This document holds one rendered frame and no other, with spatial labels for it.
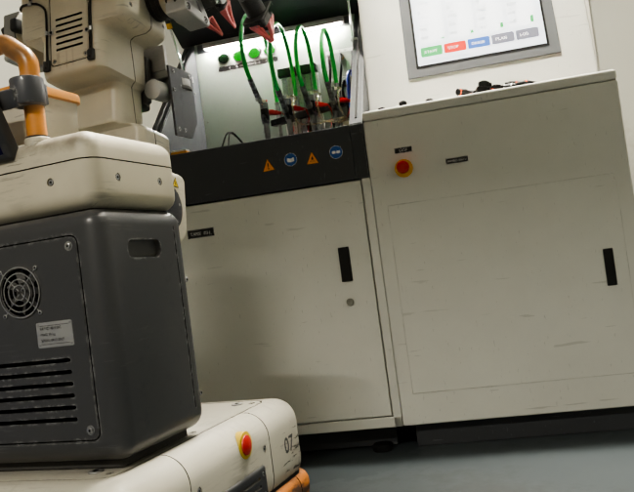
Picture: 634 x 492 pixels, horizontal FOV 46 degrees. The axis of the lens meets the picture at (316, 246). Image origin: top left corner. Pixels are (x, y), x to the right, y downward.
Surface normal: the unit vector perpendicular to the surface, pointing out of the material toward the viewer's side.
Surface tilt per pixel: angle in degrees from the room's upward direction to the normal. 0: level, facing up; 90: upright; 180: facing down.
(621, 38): 90
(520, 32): 76
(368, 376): 90
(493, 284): 90
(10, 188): 90
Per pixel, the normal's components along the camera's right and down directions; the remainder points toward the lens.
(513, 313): -0.20, 0.00
